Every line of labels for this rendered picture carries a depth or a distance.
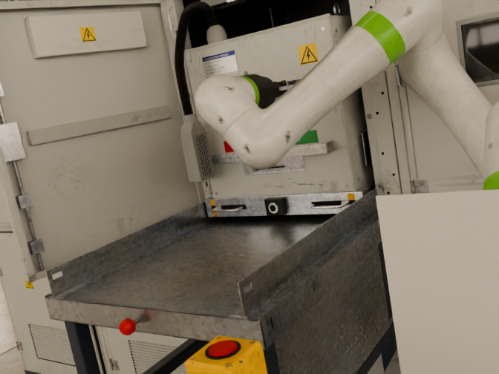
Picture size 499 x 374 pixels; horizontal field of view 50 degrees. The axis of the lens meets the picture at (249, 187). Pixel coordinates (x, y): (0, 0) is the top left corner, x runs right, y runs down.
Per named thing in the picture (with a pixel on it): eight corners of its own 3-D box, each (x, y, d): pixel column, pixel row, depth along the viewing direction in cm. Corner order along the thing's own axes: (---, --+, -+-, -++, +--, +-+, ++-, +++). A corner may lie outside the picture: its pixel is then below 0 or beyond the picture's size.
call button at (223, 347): (227, 366, 71) (225, 355, 71) (204, 362, 74) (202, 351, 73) (244, 351, 75) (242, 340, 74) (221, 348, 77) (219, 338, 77)
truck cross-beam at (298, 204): (365, 213, 145) (361, 191, 144) (208, 217, 175) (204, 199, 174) (372, 208, 149) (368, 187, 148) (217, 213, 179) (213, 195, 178)
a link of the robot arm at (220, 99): (201, 65, 110) (176, 104, 116) (241, 108, 107) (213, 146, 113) (239, 61, 121) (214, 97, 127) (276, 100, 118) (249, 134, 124)
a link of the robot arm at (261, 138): (349, 39, 121) (352, 15, 110) (386, 76, 119) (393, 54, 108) (226, 147, 120) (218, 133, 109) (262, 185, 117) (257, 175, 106)
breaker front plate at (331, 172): (353, 197, 146) (326, 16, 137) (212, 203, 173) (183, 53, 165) (355, 196, 147) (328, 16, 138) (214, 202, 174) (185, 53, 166)
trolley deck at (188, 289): (266, 350, 95) (260, 318, 94) (50, 319, 130) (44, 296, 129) (392, 231, 150) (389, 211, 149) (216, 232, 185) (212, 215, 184)
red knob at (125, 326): (130, 338, 108) (126, 323, 107) (119, 336, 110) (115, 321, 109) (145, 327, 112) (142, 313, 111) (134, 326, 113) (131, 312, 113)
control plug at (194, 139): (201, 181, 160) (189, 123, 157) (188, 182, 163) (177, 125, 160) (217, 175, 166) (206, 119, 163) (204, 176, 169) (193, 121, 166)
